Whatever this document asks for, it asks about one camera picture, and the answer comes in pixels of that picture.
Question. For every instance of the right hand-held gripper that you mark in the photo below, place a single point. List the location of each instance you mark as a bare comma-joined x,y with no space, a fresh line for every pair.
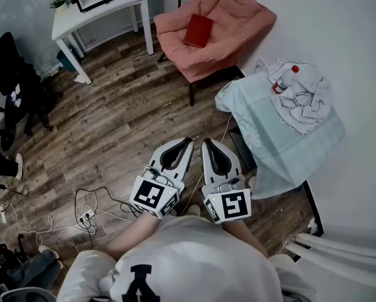
235,203

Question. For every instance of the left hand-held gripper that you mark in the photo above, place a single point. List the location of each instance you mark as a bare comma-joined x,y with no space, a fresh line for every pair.
150,193

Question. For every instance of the red book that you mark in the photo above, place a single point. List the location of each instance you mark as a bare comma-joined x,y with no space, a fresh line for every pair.
198,30

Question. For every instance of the pink cushioned chair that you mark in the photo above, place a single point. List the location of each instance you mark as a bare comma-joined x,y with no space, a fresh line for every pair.
235,17

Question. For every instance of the person's right forearm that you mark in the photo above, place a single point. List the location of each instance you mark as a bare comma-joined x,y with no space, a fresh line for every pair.
244,236

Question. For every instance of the person's left forearm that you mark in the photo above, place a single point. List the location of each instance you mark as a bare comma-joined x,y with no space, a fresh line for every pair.
131,238

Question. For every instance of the person's light shoe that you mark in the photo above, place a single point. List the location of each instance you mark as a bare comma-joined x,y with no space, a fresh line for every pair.
194,210

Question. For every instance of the person's white t-shirt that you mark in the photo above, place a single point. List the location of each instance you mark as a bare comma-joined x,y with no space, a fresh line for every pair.
191,263

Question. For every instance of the white power strip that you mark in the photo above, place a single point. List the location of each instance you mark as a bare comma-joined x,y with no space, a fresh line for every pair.
2,214
87,216

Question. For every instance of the plastic bottle with red cap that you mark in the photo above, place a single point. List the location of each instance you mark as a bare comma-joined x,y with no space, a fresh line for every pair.
283,82

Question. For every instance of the crumpled white cloth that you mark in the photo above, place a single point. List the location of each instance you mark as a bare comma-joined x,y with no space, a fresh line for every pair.
307,105

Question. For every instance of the small white box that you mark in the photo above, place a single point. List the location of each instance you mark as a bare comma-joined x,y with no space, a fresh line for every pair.
80,79

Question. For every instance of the white metal rack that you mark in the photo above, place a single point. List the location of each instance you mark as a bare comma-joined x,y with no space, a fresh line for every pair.
332,256

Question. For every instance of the teal waste bin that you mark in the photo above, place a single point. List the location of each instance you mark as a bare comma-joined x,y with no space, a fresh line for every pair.
66,58

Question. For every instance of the white table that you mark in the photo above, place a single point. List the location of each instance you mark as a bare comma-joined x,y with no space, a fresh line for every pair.
80,19

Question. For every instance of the black office chair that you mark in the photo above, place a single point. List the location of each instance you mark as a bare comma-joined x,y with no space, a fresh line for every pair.
14,77

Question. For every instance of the small green potted plant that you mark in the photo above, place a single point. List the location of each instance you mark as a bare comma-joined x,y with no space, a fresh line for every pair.
61,4

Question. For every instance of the grey chair seat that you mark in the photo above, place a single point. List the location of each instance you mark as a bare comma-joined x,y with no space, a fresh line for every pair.
27,294

